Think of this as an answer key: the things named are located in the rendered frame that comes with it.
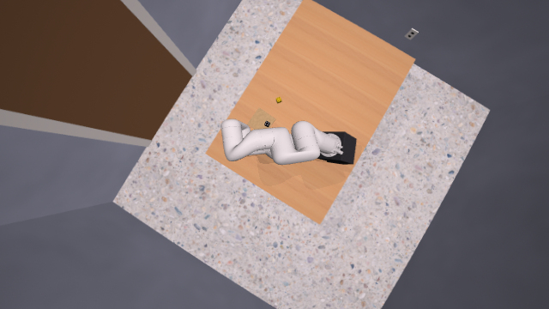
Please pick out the tan mat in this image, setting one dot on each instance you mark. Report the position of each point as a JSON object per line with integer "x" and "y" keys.
{"x": 259, "y": 118}

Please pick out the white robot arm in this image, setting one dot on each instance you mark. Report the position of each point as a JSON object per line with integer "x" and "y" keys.
{"x": 304, "y": 144}

